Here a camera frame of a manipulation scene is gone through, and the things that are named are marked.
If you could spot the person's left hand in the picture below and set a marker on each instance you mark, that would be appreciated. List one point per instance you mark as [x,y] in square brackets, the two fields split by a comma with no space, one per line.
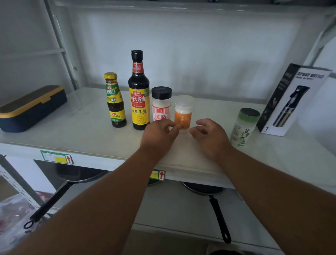
[156,136]

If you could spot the small sauce bottle yellow cap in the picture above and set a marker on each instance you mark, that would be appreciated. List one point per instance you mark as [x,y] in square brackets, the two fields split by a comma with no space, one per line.
[115,101]

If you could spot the person's left forearm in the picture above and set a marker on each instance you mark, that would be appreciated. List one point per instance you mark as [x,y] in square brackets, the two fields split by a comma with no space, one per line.
[91,210]

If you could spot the salt jar green lid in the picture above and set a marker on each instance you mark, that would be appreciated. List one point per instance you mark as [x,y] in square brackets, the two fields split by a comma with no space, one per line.
[244,128]

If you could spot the orange label jar clear lid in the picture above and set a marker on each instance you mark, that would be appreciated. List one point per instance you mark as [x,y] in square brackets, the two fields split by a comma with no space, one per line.
[183,110]

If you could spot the white metal shelf rack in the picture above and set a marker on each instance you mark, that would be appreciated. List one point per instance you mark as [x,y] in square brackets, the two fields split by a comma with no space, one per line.
[105,157]

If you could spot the person's left thumb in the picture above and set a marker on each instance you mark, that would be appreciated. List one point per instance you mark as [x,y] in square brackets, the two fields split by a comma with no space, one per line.
[175,129]

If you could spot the person's right forearm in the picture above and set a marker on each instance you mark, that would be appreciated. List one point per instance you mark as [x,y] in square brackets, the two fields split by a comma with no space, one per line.
[283,207]

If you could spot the green yellow shelf label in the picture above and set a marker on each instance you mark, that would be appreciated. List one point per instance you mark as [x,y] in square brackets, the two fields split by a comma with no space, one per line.
[56,157]
[158,175]

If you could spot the person's right hand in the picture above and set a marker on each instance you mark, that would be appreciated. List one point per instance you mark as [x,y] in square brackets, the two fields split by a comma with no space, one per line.
[212,140]

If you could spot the navy lunch box yellow trim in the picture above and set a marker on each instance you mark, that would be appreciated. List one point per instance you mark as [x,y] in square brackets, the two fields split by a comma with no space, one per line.
[28,109]

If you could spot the clear plastic bag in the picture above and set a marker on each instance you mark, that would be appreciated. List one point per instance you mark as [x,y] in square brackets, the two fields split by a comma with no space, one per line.
[15,218]

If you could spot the black frying pan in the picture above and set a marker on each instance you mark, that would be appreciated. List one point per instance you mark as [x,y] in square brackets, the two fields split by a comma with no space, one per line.
[76,174]
[210,190]

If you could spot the person's right thumb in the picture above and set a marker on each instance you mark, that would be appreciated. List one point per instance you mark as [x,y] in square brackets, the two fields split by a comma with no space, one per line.
[196,132]

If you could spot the tall dark soy sauce bottle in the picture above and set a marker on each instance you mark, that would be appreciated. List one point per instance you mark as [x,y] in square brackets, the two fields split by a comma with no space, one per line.
[139,97]

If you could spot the black white spray bottle box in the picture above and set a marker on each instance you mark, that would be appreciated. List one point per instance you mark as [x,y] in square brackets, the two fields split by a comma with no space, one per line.
[296,102]

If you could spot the white seasoning jar black lid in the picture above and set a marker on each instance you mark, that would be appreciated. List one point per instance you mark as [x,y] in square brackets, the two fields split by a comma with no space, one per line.
[161,106]

